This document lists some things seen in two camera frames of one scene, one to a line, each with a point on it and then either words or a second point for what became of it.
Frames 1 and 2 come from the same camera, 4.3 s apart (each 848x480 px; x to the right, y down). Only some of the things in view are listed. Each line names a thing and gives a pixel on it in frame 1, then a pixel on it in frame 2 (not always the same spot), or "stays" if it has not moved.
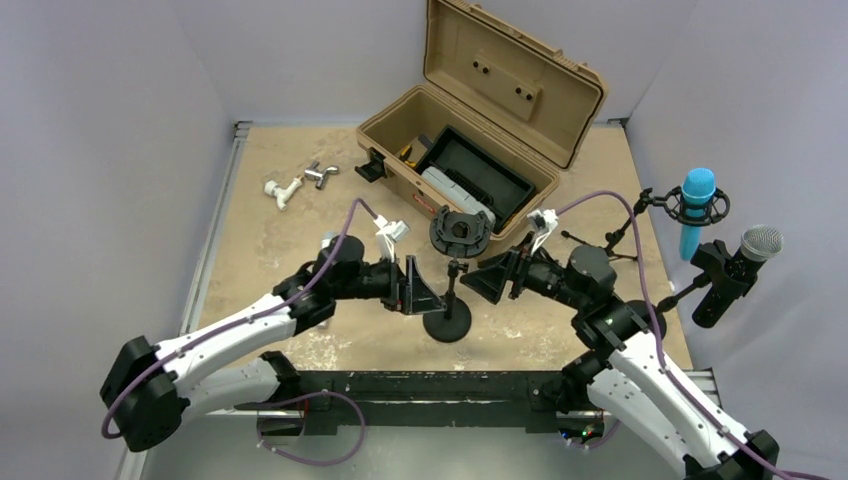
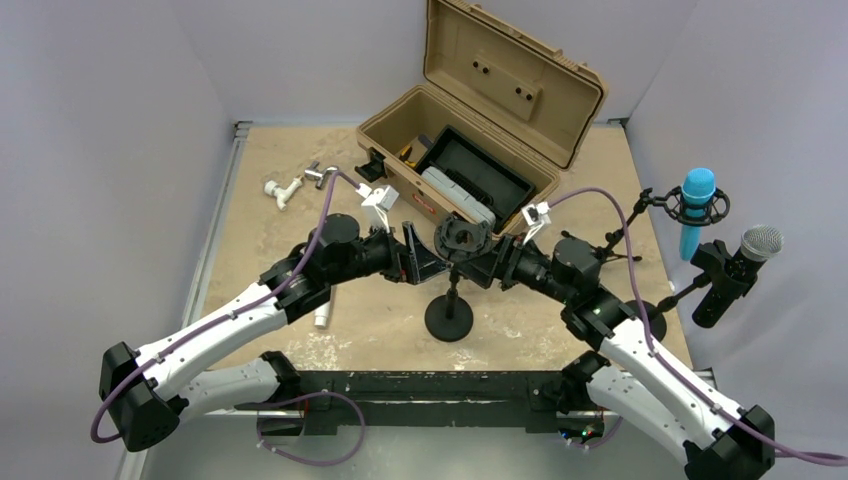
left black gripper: (409, 294) -> (410, 261)
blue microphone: (698, 186) stays
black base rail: (439, 398) stays
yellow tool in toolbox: (405, 154) stays
